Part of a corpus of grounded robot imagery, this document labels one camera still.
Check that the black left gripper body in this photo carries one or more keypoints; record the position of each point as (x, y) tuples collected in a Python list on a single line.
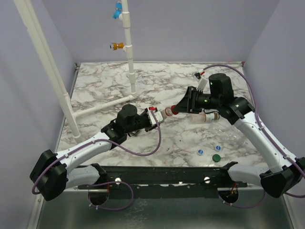
[(142, 122)]

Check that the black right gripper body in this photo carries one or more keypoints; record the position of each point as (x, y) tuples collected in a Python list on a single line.
[(194, 100)]

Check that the red bottle cap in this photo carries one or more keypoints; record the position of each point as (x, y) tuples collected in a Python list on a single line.
[(174, 112)]

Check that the clear bottle green white label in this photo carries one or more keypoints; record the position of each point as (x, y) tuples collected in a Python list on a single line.
[(202, 118)]

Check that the clear bottle red label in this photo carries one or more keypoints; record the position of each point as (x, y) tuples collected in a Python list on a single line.
[(166, 112)]

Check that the clear plastic bottle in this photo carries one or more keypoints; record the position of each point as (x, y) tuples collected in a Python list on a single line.
[(230, 134)]

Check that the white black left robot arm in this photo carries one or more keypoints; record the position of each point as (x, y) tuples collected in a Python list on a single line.
[(110, 136)]

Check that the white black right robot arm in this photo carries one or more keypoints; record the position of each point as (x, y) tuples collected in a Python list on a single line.
[(284, 170)]

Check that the green bottle cap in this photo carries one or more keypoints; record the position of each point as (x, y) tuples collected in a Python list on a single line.
[(216, 158)]

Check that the blue white cap left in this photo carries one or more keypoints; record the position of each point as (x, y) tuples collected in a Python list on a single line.
[(200, 152)]

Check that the blue white cap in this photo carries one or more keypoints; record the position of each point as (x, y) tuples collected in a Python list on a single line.
[(200, 152), (218, 148)]

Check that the blue white cap right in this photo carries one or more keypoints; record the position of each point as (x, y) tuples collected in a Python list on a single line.
[(218, 148)]

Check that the orange pipe nozzle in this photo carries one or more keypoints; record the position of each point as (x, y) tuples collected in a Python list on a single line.
[(115, 46)]

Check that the blue pipe valve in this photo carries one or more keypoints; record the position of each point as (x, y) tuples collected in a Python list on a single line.
[(118, 9)]

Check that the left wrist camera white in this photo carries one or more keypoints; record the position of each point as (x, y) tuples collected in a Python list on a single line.
[(154, 115)]

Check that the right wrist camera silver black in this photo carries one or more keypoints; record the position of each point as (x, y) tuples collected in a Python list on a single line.
[(202, 81)]

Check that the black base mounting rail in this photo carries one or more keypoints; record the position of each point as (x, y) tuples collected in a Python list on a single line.
[(162, 182)]

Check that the aluminium extrusion rail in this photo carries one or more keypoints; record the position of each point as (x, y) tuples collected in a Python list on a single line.
[(49, 179)]

